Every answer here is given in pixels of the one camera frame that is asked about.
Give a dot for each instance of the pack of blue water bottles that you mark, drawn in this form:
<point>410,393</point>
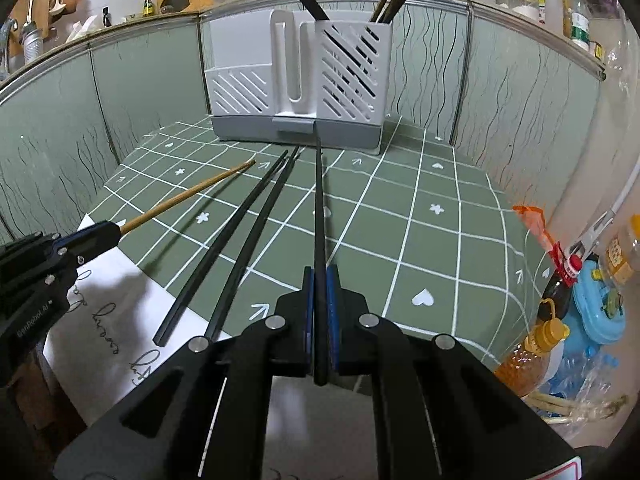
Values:
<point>580,380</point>

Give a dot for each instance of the hanging wooden cutting board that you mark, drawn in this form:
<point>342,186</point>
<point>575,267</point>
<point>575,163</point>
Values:
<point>22,7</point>

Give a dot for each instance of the white squeeze bottle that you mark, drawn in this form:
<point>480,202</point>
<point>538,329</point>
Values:
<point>552,0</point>

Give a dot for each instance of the green bottle with yellow cap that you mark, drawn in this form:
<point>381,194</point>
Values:
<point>148,6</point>

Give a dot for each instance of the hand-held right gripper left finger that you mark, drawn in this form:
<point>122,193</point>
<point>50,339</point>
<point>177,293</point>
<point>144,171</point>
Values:
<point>306,320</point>

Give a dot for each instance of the oil bottle with yellow cap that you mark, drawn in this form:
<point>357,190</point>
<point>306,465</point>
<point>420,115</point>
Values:
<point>535,360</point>

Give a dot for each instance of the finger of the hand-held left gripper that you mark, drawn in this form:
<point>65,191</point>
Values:
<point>95,238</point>

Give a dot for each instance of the green checked tablecloth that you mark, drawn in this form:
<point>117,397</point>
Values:
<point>400,240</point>

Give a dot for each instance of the white plastic utensil holder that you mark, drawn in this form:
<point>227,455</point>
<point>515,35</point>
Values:
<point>250,90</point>

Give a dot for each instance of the white pipe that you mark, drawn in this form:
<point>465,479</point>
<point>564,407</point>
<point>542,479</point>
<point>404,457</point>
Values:
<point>617,205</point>

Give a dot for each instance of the white cloth with script print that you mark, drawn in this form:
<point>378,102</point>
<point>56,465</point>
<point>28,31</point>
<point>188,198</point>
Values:
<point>100,340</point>

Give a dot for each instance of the metal skimmer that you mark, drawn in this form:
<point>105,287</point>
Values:
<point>31,44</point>

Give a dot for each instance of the green label jar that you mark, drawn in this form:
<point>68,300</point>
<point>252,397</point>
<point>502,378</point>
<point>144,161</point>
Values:
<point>580,25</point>

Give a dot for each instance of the clear jar of white powder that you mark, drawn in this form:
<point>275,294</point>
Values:
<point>525,9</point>

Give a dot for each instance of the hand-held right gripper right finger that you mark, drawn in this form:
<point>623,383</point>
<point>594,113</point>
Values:
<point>334,320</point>

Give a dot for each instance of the dark sauce bottle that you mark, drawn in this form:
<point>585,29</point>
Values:
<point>106,16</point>

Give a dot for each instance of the dark bottle with red cap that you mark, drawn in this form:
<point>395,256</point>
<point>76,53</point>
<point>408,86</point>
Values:
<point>560,297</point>

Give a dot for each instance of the orange plastic bag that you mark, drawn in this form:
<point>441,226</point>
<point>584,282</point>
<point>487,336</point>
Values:
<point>537,230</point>

